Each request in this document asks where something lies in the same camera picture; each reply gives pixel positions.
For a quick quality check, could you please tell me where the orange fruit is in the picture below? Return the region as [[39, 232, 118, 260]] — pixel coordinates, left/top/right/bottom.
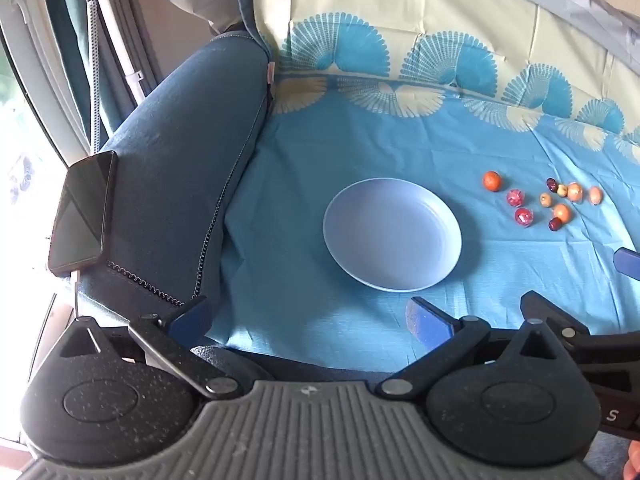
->
[[566, 182, 584, 203]]

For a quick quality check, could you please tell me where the dark red jujube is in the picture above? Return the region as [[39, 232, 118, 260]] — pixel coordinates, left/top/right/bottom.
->
[[546, 178, 559, 193], [548, 218, 563, 232]]

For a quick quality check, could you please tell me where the window frame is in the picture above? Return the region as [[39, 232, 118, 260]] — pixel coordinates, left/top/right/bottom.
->
[[1, 0, 90, 165]]

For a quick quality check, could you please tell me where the red candy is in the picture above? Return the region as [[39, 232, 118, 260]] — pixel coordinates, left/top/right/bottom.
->
[[514, 207, 534, 228], [506, 188, 525, 208]]

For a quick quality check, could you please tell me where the peach fruit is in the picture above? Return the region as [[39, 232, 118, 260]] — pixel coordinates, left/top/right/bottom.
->
[[588, 186, 603, 206]]

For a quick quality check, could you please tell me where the blue sofa armrest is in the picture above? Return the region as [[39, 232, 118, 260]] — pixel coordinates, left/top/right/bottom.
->
[[80, 32, 269, 320]]

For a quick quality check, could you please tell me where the bare orange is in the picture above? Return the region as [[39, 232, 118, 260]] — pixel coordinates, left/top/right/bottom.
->
[[553, 203, 573, 223]]

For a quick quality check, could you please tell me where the small orange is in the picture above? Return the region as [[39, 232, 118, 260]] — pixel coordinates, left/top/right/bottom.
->
[[483, 171, 502, 193]]

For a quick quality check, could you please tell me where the black smartphone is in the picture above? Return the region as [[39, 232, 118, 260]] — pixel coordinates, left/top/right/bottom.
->
[[48, 151, 118, 278]]

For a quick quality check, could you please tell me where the light blue round plate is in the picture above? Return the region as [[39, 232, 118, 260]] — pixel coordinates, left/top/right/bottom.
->
[[322, 178, 462, 292]]

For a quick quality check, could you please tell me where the white floor lamp pole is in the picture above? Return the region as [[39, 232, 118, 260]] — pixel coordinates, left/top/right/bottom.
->
[[74, 0, 147, 156]]

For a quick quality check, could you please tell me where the blue fan-pattern cloth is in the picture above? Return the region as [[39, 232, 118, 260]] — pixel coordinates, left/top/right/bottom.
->
[[208, 0, 639, 371]]

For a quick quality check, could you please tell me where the person hand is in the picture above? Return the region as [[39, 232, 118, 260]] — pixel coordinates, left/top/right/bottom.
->
[[623, 441, 640, 480]]

